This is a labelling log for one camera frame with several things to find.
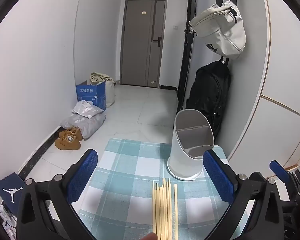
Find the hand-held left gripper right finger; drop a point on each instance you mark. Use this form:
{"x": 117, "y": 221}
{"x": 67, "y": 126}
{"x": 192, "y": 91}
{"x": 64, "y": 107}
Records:
{"x": 218, "y": 177}

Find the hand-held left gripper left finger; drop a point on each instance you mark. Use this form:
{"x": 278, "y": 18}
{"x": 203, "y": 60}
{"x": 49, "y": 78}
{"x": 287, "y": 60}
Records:
{"x": 82, "y": 177}

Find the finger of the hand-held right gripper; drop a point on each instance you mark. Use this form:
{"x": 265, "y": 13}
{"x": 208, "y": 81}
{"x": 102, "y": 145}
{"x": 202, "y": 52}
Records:
{"x": 277, "y": 167}

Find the white grey utensil holder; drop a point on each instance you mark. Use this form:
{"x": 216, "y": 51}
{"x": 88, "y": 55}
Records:
{"x": 182, "y": 160}

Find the bundle of wooden chopsticks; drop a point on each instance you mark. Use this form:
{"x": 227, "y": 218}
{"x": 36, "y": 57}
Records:
{"x": 162, "y": 210}

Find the person's left hand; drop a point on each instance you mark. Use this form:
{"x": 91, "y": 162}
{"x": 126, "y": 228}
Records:
{"x": 148, "y": 237}

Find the teal checked tablecloth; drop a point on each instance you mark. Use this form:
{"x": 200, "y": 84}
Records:
{"x": 125, "y": 170}

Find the white cabinet with wood trim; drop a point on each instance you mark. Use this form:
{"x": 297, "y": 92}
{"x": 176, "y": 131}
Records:
{"x": 277, "y": 117}

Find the grey plastic parcel bag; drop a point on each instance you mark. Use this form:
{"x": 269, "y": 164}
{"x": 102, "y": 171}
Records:
{"x": 86, "y": 108}
{"x": 90, "y": 126}

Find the navy shoebox with white logo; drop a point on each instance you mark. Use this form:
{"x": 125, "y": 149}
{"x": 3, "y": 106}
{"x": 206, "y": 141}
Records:
{"x": 8, "y": 192}

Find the blue cardboard box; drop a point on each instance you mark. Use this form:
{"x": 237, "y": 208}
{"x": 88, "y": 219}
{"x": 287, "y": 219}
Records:
{"x": 91, "y": 96}

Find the black backpack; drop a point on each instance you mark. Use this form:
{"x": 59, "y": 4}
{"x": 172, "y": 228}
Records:
{"x": 210, "y": 92}

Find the white sack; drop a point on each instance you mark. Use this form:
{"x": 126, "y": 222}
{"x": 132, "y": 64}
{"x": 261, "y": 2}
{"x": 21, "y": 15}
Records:
{"x": 110, "y": 93}

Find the beige cloth bag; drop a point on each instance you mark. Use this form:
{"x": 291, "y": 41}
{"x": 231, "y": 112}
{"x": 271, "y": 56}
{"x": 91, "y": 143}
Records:
{"x": 98, "y": 78}

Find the black metal coat rack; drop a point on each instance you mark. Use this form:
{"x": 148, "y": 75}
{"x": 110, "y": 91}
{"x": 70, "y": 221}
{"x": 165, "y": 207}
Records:
{"x": 187, "y": 55}

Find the grey entrance door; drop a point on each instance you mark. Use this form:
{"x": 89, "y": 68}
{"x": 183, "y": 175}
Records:
{"x": 137, "y": 50}

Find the white fabric bag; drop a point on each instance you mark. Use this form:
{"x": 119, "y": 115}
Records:
{"x": 225, "y": 30}

